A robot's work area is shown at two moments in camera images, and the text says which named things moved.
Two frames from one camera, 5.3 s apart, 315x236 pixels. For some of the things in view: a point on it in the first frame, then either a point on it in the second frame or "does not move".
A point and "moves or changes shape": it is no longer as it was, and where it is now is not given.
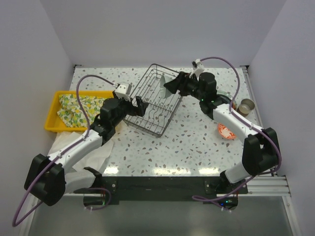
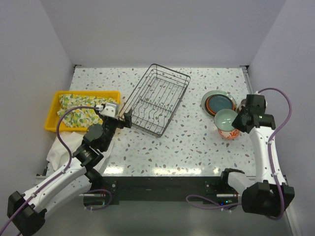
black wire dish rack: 160,109 does not move
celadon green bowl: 165,92 moves or changes shape
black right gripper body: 190,87 to 237,122
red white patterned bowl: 226,132 does not move
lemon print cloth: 72,114 does not move
